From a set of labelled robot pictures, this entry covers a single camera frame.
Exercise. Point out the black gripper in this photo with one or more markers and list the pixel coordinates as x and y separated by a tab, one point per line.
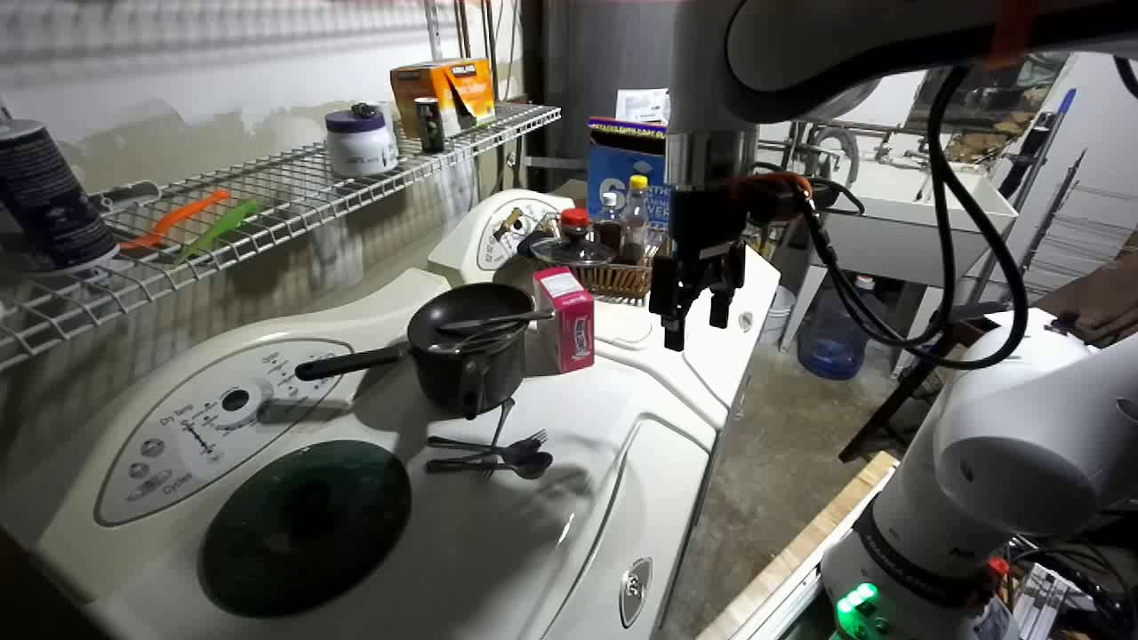
703	251

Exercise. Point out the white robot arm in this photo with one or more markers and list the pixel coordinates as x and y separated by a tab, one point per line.
1035	432

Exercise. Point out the white jar blue lid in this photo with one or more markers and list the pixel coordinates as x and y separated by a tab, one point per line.
359	140

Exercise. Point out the dark green glass lid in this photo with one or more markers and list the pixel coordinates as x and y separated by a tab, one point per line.
306	527

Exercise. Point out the yellow cap bottle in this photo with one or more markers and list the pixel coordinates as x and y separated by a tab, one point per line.
635	217

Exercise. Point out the wicker basket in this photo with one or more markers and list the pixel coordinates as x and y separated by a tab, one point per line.
614	279

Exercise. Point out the red cap bottle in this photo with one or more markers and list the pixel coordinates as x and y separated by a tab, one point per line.
573	233

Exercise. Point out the pink carton box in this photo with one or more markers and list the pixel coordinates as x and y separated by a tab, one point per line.
567	326

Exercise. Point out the blue detergent box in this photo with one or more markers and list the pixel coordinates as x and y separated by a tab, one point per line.
614	156

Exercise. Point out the white utility sink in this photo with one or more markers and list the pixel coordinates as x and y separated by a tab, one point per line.
894	237

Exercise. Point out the black saucepan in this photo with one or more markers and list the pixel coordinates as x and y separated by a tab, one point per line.
468	346

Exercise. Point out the black spoon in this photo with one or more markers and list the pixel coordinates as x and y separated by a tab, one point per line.
523	455

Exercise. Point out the white washing machine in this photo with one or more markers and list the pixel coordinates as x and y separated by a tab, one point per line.
581	552

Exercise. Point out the orange box on shelf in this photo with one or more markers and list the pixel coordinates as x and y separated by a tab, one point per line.
459	87

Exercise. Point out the dark small can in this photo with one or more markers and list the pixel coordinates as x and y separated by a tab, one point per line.
428	124

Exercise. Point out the green tool on shelf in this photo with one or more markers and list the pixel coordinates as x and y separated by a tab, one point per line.
222	230

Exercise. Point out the orange clothespin tool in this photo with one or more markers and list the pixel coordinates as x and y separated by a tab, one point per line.
174	217

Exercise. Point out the dark cylinder container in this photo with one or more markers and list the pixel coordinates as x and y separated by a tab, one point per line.
44	195

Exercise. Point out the wire shelf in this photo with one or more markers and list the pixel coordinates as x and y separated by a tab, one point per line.
298	191

